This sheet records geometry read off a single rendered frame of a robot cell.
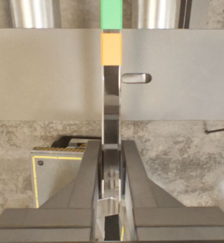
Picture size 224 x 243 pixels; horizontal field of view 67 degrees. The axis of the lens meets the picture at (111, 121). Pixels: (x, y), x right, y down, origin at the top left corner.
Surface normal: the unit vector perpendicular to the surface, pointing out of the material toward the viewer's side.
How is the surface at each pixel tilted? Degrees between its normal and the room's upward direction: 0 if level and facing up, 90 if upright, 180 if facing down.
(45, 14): 37
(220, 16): 0
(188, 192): 0
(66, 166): 0
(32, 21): 8
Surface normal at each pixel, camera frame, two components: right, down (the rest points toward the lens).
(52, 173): 0.01, 0.29
